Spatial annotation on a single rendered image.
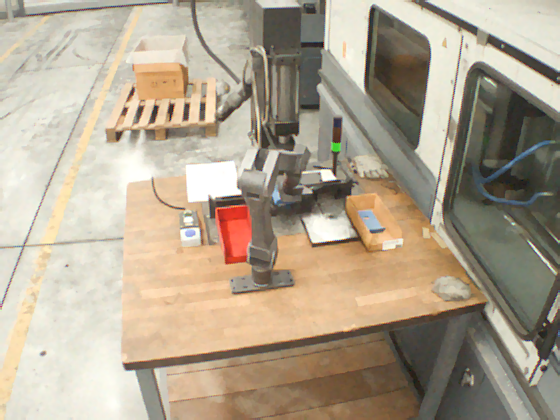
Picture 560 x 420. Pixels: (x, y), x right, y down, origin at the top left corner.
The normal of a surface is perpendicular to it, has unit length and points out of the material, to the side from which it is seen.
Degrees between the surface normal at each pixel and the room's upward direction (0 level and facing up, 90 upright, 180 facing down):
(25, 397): 0
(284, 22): 90
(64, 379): 0
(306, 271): 0
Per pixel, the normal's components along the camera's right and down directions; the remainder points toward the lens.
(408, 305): 0.01, -0.84
